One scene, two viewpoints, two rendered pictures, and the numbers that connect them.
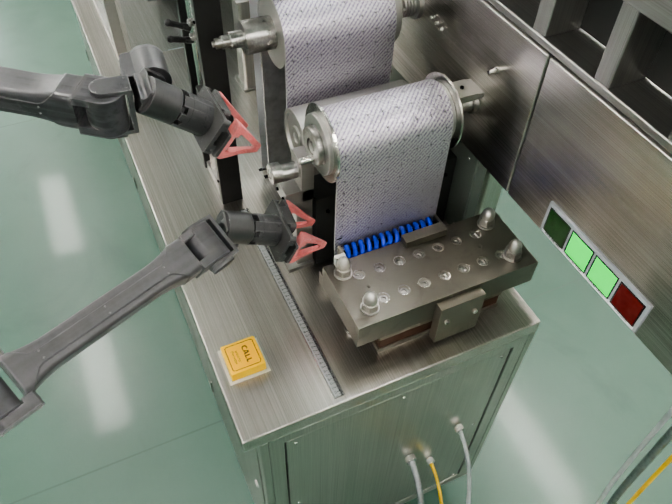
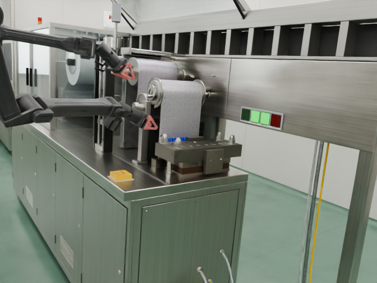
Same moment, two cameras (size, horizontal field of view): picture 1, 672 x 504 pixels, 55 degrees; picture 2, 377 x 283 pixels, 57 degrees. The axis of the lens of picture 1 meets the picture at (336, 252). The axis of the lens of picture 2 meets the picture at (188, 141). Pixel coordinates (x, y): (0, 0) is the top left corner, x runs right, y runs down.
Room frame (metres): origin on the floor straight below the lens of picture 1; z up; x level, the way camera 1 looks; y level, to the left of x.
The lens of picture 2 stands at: (-0.78, 0.15, 1.36)
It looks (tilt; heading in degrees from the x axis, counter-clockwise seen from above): 11 degrees down; 350
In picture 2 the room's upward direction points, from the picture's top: 5 degrees clockwise
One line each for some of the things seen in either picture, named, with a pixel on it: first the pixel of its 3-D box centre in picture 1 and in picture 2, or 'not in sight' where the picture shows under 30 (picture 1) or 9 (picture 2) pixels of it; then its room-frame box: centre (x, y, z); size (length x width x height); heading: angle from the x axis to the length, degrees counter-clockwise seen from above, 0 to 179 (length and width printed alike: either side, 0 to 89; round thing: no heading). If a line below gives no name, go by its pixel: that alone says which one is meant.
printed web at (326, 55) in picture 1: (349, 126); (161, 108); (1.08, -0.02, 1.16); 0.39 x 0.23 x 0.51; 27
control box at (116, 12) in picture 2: not in sight; (114, 13); (1.41, 0.26, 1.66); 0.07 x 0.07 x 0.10; 6
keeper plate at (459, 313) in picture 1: (457, 316); (214, 161); (0.74, -0.24, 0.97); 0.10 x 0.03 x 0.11; 117
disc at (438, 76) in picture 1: (441, 110); (196, 94); (1.02, -0.19, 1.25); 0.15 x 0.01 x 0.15; 27
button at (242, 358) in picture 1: (243, 358); (120, 175); (0.66, 0.17, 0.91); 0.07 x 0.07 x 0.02; 27
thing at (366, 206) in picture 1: (389, 201); (180, 123); (0.91, -0.10, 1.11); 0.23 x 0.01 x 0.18; 117
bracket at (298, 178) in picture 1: (294, 214); (141, 132); (0.92, 0.09, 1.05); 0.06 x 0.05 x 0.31; 117
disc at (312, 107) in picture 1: (322, 143); (155, 92); (0.91, 0.03, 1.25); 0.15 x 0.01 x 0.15; 27
